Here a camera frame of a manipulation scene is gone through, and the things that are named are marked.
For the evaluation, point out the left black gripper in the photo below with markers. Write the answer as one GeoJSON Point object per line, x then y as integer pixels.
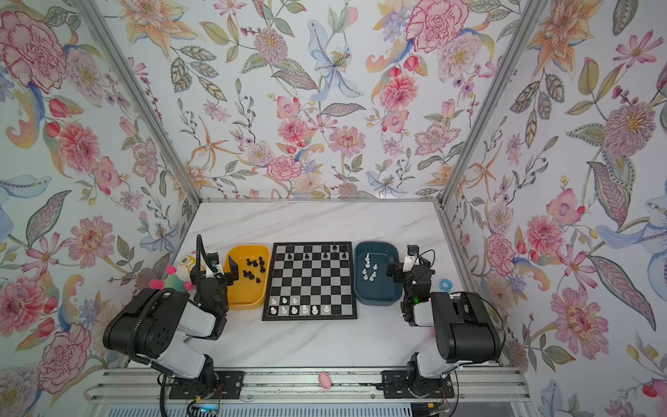
{"type": "Point", "coordinates": [221, 274]}

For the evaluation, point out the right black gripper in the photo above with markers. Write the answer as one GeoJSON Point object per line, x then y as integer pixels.
{"type": "Point", "coordinates": [399, 270]}

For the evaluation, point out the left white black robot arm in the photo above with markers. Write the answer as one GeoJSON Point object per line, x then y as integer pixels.
{"type": "Point", "coordinates": [145, 330]}

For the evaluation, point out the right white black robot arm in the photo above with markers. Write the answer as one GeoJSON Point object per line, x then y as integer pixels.
{"type": "Point", "coordinates": [463, 329]}

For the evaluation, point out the dark teal plastic tray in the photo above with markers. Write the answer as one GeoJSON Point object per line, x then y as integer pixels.
{"type": "Point", "coordinates": [372, 286]}

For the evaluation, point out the colourful plush toy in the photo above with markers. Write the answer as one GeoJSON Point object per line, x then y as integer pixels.
{"type": "Point", "coordinates": [178, 275]}

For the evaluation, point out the yellow plastic tray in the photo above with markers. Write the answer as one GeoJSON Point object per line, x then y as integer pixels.
{"type": "Point", "coordinates": [249, 290]}

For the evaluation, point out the black white chessboard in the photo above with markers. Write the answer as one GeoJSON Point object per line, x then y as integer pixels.
{"type": "Point", "coordinates": [311, 282]}

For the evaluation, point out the small pink toy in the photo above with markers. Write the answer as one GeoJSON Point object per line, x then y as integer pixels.
{"type": "Point", "coordinates": [325, 380]}

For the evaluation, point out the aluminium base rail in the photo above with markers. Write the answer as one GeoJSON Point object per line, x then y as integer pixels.
{"type": "Point", "coordinates": [367, 385]}

